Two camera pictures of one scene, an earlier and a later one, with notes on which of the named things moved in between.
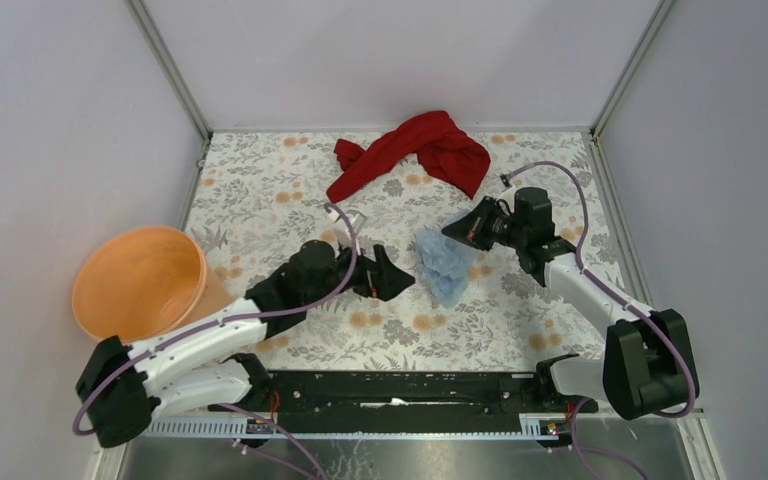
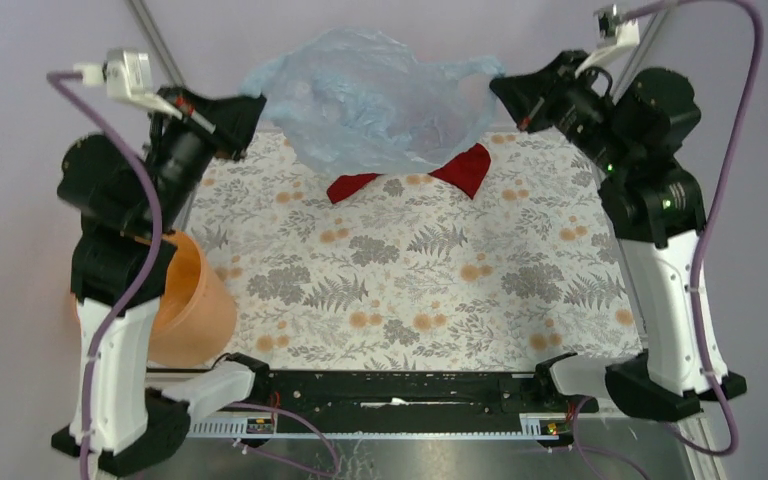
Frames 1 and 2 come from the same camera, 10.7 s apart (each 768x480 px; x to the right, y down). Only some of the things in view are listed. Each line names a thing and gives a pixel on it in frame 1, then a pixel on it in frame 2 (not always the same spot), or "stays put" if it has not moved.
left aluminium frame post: [145, 25] stays put
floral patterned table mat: [261, 197] stays put
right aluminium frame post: [600, 155] stays put
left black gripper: [380, 279] -> [229, 121]
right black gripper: [471, 228] -> [527, 98]
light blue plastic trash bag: [446, 263] -> [363, 101]
